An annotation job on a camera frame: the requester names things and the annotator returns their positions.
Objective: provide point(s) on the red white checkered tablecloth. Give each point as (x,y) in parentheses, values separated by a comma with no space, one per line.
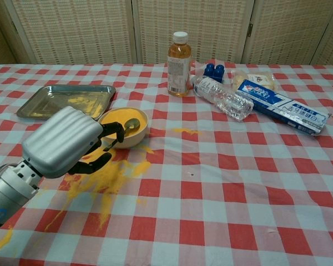
(211,194)

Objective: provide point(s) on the clear snack packet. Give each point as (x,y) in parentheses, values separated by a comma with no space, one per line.
(255,77)

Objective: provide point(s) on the spilled yellow powder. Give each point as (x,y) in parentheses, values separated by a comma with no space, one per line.
(111,174)

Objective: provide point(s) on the beige bamboo folding screen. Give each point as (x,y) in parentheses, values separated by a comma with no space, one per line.
(72,27)

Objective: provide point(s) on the off-white bowl of yellow powder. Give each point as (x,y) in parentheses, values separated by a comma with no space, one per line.
(136,138)

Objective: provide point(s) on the silver metal tray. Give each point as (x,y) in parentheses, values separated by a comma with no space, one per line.
(50,97)

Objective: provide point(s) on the clear plastic water bottle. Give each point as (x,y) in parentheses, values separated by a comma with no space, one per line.
(224,99)

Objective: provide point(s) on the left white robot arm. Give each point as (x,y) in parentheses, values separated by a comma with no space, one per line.
(8,194)

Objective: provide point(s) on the amber tea bottle white cap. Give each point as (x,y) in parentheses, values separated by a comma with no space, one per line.
(179,72)

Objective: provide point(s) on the blue white toothpaste box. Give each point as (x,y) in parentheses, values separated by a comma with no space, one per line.
(280,105)

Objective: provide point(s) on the blue toy building block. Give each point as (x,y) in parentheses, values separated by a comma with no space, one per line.
(213,73)

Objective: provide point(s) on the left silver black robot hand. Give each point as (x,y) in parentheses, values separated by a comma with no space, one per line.
(61,141)

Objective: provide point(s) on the black metal spoon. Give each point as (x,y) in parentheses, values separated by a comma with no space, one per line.
(131,124)

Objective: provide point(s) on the metal screen hinge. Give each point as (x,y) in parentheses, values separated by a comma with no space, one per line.
(250,30)

